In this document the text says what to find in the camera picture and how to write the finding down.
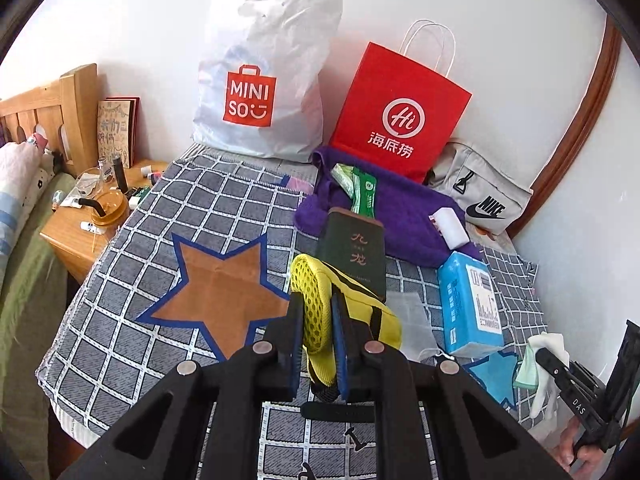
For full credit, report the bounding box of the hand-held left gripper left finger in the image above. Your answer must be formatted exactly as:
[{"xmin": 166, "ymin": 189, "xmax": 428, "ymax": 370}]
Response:
[{"xmin": 60, "ymin": 291, "xmax": 306, "ymax": 480}]

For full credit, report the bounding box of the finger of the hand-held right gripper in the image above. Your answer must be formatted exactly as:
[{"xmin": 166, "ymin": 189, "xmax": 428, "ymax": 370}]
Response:
[
  {"xmin": 535, "ymin": 347, "xmax": 603, "ymax": 406},
  {"xmin": 606, "ymin": 319, "xmax": 640, "ymax": 412}
]

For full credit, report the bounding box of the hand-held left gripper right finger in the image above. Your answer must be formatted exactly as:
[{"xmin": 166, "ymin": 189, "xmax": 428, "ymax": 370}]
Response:
[{"xmin": 331, "ymin": 292, "xmax": 573, "ymax": 480}]

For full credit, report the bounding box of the light green cloth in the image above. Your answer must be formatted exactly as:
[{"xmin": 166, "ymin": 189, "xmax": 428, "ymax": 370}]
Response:
[{"xmin": 514, "ymin": 355, "xmax": 539, "ymax": 390}]

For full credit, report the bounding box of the yellow mesh shoe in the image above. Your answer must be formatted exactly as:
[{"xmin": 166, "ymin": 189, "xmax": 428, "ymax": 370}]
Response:
[{"xmin": 290, "ymin": 253, "xmax": 403, "ymax": 426}]

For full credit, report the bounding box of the translucent drawstring pouch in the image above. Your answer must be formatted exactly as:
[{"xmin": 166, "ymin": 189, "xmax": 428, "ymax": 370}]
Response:
[{"xmin": 385, "ymin": 291, "xmax": 443, "ymax": 361}]

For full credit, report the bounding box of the purple fabric basket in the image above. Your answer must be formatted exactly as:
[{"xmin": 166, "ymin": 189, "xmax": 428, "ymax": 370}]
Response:
[{"xmin": 294, "ymin": 145, "xmax": 483, "ymax": 268}]

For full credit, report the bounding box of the dark green packet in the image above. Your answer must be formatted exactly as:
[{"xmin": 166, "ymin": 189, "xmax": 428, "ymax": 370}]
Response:
[{"xmin": 349, "ymin": 170, "xmax": 381, "ymax": 217}]

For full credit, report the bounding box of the white soap bar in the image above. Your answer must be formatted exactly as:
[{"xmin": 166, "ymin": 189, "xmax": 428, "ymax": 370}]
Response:
[{"xmin": 431, "ymin": 207, "xmax": 470, "ymax": 250}]

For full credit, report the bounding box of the light green packet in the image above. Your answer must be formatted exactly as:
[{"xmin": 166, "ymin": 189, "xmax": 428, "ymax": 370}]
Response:
[{"xmin": 331, "ymin": 162, "xmax": 358, "ymax": 197}]

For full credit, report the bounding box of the person's right hand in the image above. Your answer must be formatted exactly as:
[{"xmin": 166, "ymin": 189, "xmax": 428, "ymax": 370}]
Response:
[{"xmin": 557, "ymin": 417, "xmax": 621, "ymax": 468}]

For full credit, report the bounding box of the blue paper star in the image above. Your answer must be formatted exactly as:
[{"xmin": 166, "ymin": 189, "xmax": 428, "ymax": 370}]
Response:
[{"xmin": 465, "ymin": 350, "xmax": 526, "ymax": 411}]

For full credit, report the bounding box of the orange paper star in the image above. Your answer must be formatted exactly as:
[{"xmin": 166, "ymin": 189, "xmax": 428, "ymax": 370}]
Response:
[{"xmin": 136, "ymin": 232, "xmax": 293, "ymax": 361}]

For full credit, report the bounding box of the dark green tin box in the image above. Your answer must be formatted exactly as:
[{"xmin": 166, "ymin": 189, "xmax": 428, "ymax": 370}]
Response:
[{"xmin": 315, "ymin": 207, "xmax": 387, "ymax": 303}]

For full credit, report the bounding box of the blue tissue pack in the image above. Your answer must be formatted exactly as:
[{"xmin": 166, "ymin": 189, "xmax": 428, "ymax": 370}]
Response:
[{"xmin": 436, "ymin": 251, "xmax": 506, "ymax": 358}]

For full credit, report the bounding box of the duck printed sheet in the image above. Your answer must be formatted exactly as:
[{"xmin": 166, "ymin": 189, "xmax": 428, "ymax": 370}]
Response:
[{"xmin": 50, "ymin": 222, "xmax": 518, "ymax": 448}]

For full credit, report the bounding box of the grey checked cloth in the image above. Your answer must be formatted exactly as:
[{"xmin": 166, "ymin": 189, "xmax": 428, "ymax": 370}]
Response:
[{"xmin": 35, "ymin": 152, "xmax": 548, "ymax": 441}]

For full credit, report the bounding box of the grey waist bag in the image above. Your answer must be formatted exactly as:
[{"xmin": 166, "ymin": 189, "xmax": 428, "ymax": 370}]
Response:
[{"xmin": 425, "ymin": 141, "xmax": 535, "ymax": 235}]

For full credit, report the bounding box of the amber plastic cup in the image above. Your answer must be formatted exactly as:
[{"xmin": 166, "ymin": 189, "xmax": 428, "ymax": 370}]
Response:
[{"xmin": 79, "ymin": 189, "xmax": 133, "ymax": 232}]

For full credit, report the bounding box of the black cylinder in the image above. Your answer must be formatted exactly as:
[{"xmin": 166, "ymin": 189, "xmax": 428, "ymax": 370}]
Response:
[{"xmin": 112, "ymin": 156, "xmax": 130, "ymax": 197}]

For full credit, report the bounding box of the red paper bag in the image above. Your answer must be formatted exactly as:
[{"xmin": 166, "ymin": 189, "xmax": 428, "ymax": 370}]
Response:
[{"xmin": 329, "ymin": 20, "xmax": 473, "ymax": 184}]

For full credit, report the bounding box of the wooden nightstand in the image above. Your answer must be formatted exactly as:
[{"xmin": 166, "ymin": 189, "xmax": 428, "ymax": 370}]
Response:
[{"xmin": 40, "ymin": 160, "xmax": 171, "ymax": 281}]

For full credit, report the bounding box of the clear plastic bag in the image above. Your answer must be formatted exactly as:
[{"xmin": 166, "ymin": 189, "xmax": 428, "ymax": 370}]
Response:
[{"xmin": 74, "ymin": 172, "xmax": 103, "ymax": 200}]

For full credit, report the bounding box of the green bed sheet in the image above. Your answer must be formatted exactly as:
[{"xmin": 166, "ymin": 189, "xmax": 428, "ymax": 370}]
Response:
[{"xmin": 0, "ymin": 170, "xmax": 76, "ymax": 480}]

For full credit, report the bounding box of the brown picture book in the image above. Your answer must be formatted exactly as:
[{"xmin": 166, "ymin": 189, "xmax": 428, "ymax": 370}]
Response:
[{"xmin": 96, "ymin": 96, "xmax": 142, "ymax": 170}]

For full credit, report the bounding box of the white plastic shopping bag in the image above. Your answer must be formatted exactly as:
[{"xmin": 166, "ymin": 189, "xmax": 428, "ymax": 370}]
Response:
[{"xmin": 192, "ymin": 0, "xmax": 344, "ymax": 163}]

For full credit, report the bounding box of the wooden bed headboard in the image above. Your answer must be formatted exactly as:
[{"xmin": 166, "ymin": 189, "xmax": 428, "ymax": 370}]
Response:
[{"xmin": 0, "ymin": 63, "xmax": 98, "ymax": 176}]

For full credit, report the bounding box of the brown wooden door frame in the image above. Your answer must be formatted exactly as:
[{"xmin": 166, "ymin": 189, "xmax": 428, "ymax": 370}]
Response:
[{"xmin": 507, "ymin": 15, "xmax": 623, "ymax": 241}]

